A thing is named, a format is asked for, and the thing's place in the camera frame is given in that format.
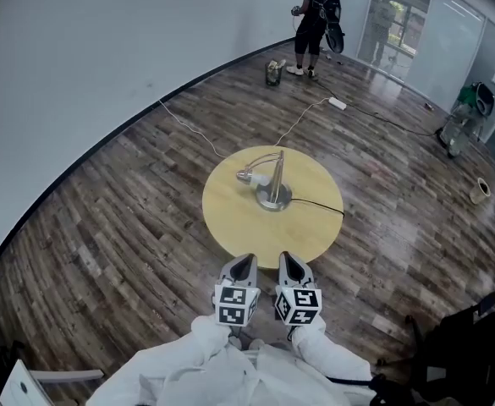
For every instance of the white power strip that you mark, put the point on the white power strip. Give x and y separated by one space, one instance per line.
337 103

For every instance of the person's shoe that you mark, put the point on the person's shoe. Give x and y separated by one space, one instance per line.
235 343
257 345

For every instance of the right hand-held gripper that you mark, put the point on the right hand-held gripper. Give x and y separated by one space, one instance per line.
298 307

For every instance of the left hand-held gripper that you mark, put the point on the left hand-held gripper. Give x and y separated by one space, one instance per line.
232 307

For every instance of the person's white jacket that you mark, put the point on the person's white jacket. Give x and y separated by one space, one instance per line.
230 383

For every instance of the person's left shoe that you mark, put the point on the person's left shoe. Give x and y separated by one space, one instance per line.
235 343

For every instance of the black office chair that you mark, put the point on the black office chair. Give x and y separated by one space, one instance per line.
463 353

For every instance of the person's left forearm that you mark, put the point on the person's left forearm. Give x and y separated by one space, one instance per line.
205 336

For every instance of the person's right shoe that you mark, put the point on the person's right shoe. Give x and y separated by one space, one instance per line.
257 345

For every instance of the black backpack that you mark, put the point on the black backpack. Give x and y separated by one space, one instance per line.
333 7
485 100

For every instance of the frosted glass partition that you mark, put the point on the frosted glass partition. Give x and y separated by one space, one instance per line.
450 36

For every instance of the person's right forearm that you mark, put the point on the person's right forearm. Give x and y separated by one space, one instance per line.
327 349

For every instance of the chrome table lamp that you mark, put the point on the chrome table lamp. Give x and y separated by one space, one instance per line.
272 199

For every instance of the round wooden table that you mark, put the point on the round wooden table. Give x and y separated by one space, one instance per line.
247 235

